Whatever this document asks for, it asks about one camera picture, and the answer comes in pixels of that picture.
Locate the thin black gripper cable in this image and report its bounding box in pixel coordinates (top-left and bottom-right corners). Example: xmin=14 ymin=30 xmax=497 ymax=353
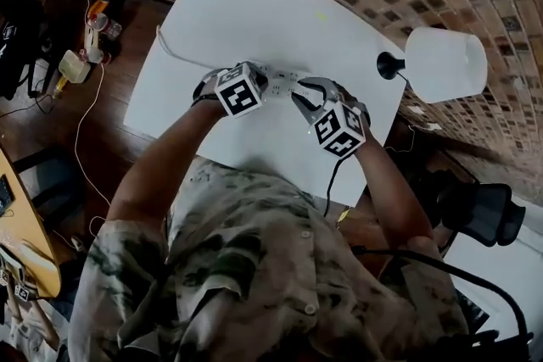
xmin=322 ymin=156 xmax=347 ymax=220

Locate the black office chair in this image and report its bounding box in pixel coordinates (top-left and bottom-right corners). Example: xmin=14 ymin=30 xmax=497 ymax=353
xmin=417 ymin=169 xmax=528 ymax=249

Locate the white table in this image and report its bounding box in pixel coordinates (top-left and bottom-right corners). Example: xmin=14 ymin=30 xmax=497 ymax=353
xmin=121 ymin=0 xmax=407 ymax=209

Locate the white side desk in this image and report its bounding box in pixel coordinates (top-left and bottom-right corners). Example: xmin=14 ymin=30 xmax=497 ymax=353
xmin=440 ymin=198 xmax=543 ymax=336

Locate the long white floor cable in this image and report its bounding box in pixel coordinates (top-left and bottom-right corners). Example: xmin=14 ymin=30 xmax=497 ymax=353
xmin=63 ymin=0 xmax=112 ymax=251

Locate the person's left forearm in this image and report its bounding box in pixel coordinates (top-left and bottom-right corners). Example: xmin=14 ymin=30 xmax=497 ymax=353
xmin=104 ymin=99 xmax=228 ymax=226

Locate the round wooden table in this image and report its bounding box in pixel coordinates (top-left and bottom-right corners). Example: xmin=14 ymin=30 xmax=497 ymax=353
xmin=0 ymin=148 xmax=63 ymax=300

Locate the white shade table lamp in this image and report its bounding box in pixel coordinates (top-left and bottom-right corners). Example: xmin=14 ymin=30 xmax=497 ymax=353
xmin=376 ymin=25 xmax=488 ymax=105

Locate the thick black cable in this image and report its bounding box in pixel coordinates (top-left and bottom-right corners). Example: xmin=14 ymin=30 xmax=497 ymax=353
xmin=350 ymin=244 xmax=536 ymax=362

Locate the clear plastic bottle red cap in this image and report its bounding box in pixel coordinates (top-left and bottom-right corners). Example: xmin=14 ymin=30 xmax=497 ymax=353
xmin=93 ymin=12 xmax=124 ymax=42

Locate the yellow bottle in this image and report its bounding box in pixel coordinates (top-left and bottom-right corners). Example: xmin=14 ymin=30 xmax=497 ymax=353
xmin=51 ymin=75 xmax=70 ymax=99

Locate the black pedestal table base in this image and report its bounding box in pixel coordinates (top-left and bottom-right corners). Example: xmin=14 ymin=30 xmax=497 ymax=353
xmin=10 ymin=148 xmax=86 ymax=221

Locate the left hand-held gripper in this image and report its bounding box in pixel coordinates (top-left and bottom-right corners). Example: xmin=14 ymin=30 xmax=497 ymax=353
xmin=202 ymin=60 xmax=272 ymax=119

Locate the black bag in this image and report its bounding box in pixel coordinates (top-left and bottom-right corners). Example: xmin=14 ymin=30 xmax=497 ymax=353
xmin=0 ymin=0 xmax=56 ymax=101

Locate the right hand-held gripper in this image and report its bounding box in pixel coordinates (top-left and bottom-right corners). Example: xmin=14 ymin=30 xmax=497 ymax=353
xmin=290 ymin=75 xmax=371 ymax=160

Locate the white plastic jug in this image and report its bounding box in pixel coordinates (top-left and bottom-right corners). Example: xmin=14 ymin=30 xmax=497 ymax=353
xmin=58 ymin=49 xmax=92 ymax=84

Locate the orange bottle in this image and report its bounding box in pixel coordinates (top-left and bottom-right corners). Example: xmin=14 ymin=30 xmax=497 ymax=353
xmin=87 ymin=0 xmax=112 ymax=20

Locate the person's right forearm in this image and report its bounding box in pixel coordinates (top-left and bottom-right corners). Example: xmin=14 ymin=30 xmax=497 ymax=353
xmin=354 ymin=131 xmax=436 ymax=251

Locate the camouflage shirt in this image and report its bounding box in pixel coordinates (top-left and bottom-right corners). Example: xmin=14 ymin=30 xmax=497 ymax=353
xmin=67 ymin=156 xmax=472 ymax=362

